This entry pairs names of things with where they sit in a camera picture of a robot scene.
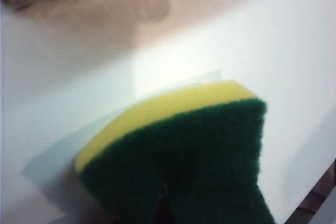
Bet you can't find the yellow sponge with green pad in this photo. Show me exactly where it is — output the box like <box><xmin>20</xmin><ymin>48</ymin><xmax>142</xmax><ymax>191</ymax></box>
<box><xmin>74</xmin><ymin>79</ymin><xmax>276</xmax><ymax>224</ymax></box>

